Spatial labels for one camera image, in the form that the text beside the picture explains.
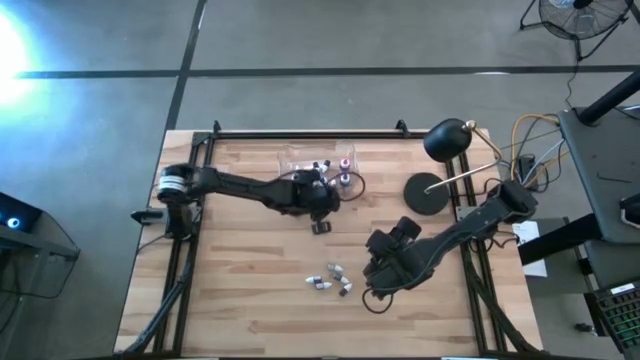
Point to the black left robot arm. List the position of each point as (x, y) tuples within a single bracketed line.
[(240, 187)]

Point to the black box blue light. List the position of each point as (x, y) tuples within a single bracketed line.
[(12, 215)]

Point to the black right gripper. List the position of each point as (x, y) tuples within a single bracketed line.
[(395, 270)]

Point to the dark grey desk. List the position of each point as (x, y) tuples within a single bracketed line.
[(605, 165)]

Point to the white paper sheet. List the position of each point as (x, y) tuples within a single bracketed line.
[(527, 232)]

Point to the black desk leg bar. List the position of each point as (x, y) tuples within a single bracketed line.
[(555, 242)]

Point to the small black-label dropper bottle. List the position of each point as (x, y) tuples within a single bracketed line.
[(323, 285)]

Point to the black aluminium rig frame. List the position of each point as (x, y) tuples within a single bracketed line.
[(310, 135)]

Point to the small pale dropper bottle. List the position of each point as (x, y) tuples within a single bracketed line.
[(299, 167)]

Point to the small orange-label dropper bottle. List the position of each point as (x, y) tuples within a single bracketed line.
[(345, 289)]

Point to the black floor fan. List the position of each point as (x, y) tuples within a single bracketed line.
[(582, 20)]

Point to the black white desk device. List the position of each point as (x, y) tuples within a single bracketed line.
[(631, 210)]

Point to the backlit keyboard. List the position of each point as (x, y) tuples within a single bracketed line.
[(620, 315)]

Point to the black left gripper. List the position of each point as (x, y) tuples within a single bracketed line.
[(310, 197)]

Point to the clear plastic container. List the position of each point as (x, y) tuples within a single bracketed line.
[(290, 160)]

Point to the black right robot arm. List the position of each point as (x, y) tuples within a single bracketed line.
[(465, 227)]

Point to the large red food colouring bottle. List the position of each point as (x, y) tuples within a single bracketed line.
[(345, 163)]

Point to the large purple food colouring bottle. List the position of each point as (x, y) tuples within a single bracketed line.
[(345, 178)]

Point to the black table clamp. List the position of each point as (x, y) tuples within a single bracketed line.
[(401, 128), (216, 127)]

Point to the black metal pole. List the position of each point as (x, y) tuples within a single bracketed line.
[(612, 97)]

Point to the black power strip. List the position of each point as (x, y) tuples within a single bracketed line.
[(526, 167)]

